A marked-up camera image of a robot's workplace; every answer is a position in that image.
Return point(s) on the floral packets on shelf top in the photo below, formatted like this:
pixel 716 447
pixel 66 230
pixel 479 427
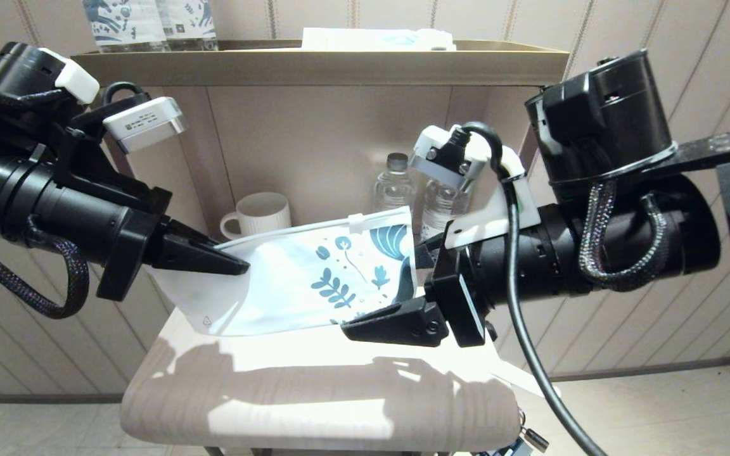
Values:
pixel 125 25

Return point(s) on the white flat packet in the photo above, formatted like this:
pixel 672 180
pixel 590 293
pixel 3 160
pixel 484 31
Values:
pixel 371 39

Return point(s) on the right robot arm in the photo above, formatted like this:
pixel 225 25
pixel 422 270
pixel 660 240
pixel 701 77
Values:
pixel 612 107

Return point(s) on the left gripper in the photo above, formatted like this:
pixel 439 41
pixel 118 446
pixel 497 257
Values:
pixel 54 209

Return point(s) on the beige shelf unit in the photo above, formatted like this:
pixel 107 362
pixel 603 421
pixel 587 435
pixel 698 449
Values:
pixel 314 107

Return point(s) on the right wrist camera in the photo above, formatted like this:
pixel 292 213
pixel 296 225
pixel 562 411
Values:
pixel 450 158

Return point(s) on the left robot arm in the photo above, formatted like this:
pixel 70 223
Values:
pixel 19 73

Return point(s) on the small clear water bottle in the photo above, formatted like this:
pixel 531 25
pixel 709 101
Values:
pixel 395 187
pixel 442 206

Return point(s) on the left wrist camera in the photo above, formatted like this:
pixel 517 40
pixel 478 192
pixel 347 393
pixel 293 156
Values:
pixel 146 123

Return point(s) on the white ribbed mug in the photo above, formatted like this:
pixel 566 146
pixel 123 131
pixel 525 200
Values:
pixel 263 215

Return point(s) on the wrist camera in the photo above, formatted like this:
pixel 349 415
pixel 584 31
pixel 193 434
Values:
pixel 450 158
pixel 146 123

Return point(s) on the white blue printed bag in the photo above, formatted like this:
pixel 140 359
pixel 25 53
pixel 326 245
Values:
pixel 295 278

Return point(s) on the large blue labelled water bottle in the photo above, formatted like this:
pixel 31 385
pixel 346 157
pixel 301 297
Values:
pixel 189 24

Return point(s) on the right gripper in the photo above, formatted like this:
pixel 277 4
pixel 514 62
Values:
pixel 542 259

